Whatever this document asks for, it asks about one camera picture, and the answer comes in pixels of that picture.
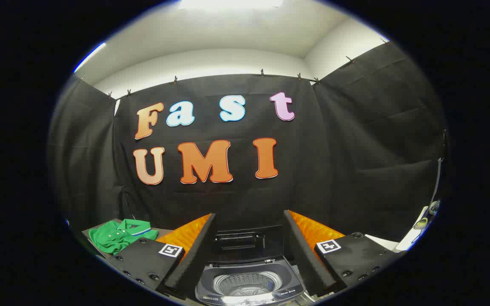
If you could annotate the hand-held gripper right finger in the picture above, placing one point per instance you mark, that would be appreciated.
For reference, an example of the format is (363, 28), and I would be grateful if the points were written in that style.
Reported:
(302, 250)

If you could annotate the grey side cabinet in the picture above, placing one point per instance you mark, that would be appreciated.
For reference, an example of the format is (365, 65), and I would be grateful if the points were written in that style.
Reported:
(165, 231)

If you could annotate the green polo shirt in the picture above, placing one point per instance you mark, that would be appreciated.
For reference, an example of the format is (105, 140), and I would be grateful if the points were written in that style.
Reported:
(113, 238)

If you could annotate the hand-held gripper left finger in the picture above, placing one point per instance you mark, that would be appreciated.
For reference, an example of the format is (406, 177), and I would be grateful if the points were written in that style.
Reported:
(198, 255)

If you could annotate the dark washing machine lid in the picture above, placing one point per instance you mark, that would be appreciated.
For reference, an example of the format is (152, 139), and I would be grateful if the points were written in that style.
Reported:
(249, 250)

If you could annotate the grey washing machine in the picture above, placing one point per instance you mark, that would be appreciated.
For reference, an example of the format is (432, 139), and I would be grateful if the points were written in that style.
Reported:
(206, 281)

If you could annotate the white board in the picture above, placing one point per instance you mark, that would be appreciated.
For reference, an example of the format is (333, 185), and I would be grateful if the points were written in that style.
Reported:
(406, 243)

